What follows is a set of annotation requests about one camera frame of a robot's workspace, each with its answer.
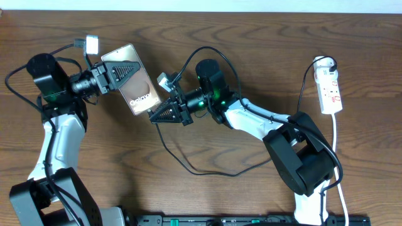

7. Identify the Galaxy smartphone with bronze screen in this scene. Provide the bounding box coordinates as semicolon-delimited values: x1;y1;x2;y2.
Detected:
101;44;161;115

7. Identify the black charger cable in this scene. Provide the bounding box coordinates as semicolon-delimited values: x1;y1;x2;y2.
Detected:
147;55;338;178

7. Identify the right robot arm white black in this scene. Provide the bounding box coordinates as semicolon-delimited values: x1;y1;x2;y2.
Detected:
149;59;342;225

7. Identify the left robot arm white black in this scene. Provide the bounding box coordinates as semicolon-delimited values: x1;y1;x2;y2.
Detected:
9;53;141;225

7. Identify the white power strip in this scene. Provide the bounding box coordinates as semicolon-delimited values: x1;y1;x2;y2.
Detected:
313;56;343;115

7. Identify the left camera cable black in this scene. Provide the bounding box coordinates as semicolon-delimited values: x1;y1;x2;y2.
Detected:
5;39;90;226

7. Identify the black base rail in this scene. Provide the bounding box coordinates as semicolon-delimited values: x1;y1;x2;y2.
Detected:
135;214;371;226

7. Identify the white power strip cord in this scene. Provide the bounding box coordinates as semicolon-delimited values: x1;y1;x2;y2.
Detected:
330;113;350;226

